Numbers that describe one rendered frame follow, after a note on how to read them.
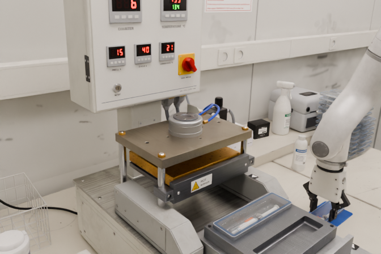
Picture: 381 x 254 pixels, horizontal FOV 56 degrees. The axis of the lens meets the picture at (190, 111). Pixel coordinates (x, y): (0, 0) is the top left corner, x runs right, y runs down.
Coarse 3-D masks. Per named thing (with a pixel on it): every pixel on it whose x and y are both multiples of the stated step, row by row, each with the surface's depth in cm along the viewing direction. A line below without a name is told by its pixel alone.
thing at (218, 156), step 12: (132, 156) 85; (204, 156) 84; (216, 156) 84; (228, 156) 84; (144, 168) 82; (156, 168) 78; (168, 168) 78; (180, 168) 78; (192, 168) 78; (156, 180) 79; (168, 180) 75
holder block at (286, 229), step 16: (208, 224) 70; (272, 224) 70; (288, 224) 70; (304, 224) 73; (320, 224) 71; (224, 240) 66; (240, 240) 65; (256, 240) 66; (272, 240) 67; (288, 240) 68; (304, 240) 66; (320, 240) 66
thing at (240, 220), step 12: (252, 204) 75; (264, 204) 75; (276, 204) 75; (288, 204) 76; (228, 216) 71; (240, 216) 71; (252, 216) 71; (264, 216) 71; (228, 228) 67; (240, 228) 67
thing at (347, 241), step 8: (200, 232) 71; (208, 240) 69; (336, 240) 70; (344, 240) 64; (352, 240) 65; (208, 248) 68; (216, 248) 67; (328, 248) 68; (336, 248) 62; (344, 248) 63; (352, 248) 68; (360, 248) 68
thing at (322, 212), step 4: (324, 204) 119; (328, 204) 119; (320, 208) 116; (324, 208) 116; (328, 208) 116; (312, 212) 114; (316, 212) 114; (320, 212) 114; (324, 212) 114; (328, 212) 114; (316, 216) 112; (320, 216) 112; (324, 216) 112; (328, 216) 112; (324, 220) 110
